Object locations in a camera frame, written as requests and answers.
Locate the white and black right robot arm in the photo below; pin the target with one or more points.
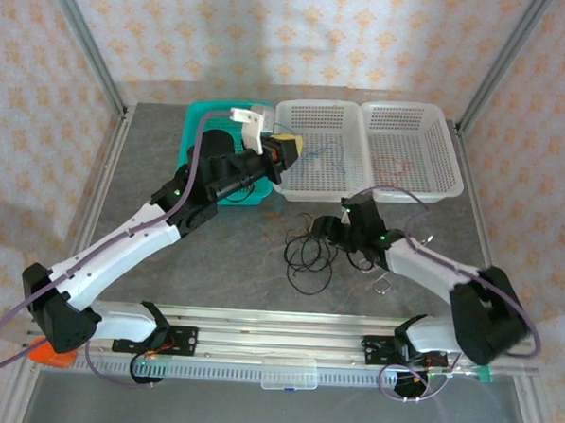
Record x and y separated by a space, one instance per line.
422 266

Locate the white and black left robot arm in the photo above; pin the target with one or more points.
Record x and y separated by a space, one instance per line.
119 245

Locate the white plastic basket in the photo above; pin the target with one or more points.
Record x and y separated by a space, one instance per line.
325 124
432 148

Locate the teal plastic basket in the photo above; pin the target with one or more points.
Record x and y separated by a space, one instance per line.
216 123

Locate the orange patterned white curtain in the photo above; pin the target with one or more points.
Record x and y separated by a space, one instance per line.
292 32

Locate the clear plastic parts box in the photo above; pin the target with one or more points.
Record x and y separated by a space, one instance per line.
288 373

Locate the black round base connector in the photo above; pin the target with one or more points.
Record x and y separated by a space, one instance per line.
148 380
405 393

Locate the green plastic connector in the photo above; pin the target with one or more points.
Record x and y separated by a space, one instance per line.
484 375

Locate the orange plastic cylinder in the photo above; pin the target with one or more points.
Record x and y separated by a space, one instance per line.
47 358

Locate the grey tape piece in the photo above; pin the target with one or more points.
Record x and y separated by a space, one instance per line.
10 323

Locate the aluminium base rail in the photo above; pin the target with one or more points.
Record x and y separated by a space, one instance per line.
281 334

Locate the aluminium table side rail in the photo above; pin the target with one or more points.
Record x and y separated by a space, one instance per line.
107 164
471 183

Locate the aluminium frame post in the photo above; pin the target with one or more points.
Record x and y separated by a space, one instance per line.
90 45
498 66

